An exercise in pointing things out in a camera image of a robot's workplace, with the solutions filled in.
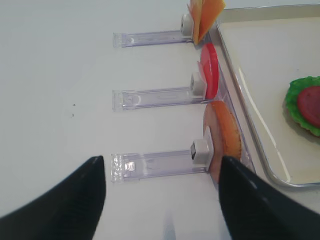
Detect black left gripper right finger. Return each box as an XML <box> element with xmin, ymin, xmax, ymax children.
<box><xmin>218</xmin><ymin>156</ymin><xmax>320</xmax><ymax>240</ymax></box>

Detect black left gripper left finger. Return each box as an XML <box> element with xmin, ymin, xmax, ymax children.
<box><xmin>0</xmin><ymin>155</ymin><xmax>106</xmax><ymax>240</ymax></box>

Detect green lettuce leaf on tray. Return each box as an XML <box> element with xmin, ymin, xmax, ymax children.
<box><xmin>284</xmin><ymin>76</ymin><xmax>320</xmax><ymax>137</ymax></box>

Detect red tomato slice on tray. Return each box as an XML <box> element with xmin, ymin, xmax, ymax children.
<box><xmin>297</xmin><ymin>86</ymin><xmax>320</xmax><ymax>127</ymax></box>

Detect white pusher block near tomato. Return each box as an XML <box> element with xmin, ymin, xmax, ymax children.
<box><xmin>190</xmin><ymin>72</ymin><xmax>207</xmax><ymax>96</ymax></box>

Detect red tomato slice in rack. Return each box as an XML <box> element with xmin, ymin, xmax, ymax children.
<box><xmin>200</xmin><ymin>42</ymin><xmax>220</xmax><ymax>101</ymax></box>

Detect white pusher block near cheese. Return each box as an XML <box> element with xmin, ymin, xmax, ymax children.
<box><xmin>180</xmin><ymin>13</ymin><xmax>194</xmax><ymax>37</ymax></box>

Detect leaning orange cheese slice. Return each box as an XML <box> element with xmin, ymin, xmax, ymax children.
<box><xmin>198</xmin><ymin>0</ymin><xmax>226</xmax><ymax>42</ymax></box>

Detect tall orange cheese slice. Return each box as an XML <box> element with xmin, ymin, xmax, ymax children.
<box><xmin>188</xmin><ymin>0</ymin><xmax>207</xmax><ymax>45</ymax></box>

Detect bun half in left rack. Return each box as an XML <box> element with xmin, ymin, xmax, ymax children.
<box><xmin>203</xmin><ymin>100</ymin><xmax>242</xmax><ymax>183</ymax></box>

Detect white pusher block near bun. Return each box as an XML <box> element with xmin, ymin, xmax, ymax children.
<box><xmin>190</xmin><ymin>126</ymin><xmax>214</xmax><ymax>166</ymax></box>

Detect white serving tray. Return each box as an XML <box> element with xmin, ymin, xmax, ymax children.
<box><xmin>216</xmin><ymin>4</ymin><xmax>320</xmax><ymax>188</ymax></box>

